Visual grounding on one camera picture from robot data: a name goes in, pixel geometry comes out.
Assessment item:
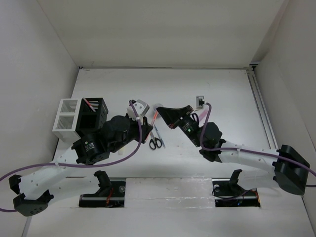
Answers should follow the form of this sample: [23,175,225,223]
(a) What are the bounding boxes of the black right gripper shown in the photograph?
[156,106,203,148]

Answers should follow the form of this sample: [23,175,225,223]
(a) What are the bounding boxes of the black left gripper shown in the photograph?
[110,113,153,153]

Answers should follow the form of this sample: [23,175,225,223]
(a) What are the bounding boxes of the orange highlighter pen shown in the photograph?
[151,111,158,126]

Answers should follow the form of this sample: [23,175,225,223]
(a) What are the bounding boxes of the red highlighter pen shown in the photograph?
[83,98,96,112]

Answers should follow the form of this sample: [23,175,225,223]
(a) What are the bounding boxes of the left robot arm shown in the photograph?
[9,116,153,217]

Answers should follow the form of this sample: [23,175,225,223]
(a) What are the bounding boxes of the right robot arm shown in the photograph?
[157,106,311,196]

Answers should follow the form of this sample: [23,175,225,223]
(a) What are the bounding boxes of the jar of paper clips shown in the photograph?
[153,103,163,112]

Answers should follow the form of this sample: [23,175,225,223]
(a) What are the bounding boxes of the yellow highlighter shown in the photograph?
[118,148,125,156]

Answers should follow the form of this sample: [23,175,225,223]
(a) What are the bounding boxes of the blue ballpoint pen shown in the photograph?
[154,125,166,149]

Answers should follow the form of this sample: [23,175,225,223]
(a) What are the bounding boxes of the pink purple highlighter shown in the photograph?
[198,110,208,121]

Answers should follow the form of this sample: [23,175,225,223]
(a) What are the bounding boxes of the black slotted container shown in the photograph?
[76,98,109,137]

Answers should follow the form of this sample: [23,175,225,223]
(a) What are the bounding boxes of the white slotted container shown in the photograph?
[52,98,81,145]

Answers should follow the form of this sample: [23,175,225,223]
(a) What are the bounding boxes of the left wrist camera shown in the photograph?
[127,99,150,123]

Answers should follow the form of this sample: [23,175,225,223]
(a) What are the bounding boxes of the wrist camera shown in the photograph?
[127,99,150,123]
[196,96,205,109]

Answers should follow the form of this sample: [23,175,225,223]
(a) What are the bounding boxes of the black handled scissors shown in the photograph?
[149,132,162,150]

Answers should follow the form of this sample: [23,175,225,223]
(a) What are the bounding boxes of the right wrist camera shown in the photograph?
[196,96,205,109]

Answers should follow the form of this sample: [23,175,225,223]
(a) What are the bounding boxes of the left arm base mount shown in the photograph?
[79,170,126,208]

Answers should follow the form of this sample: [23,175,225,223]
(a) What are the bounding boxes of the aluminium rail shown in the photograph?
[244,65,279,149]

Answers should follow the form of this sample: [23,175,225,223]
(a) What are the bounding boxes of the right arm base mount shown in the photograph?
[211,169,261,207]

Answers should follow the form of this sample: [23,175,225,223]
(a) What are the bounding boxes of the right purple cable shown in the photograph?
[198,102,316,188]

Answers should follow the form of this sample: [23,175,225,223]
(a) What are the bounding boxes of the purple cable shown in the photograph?
[198,102,316,188]
[0,100,145,213]

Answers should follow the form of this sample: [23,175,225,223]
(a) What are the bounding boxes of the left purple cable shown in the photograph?
[0,100,145,213]

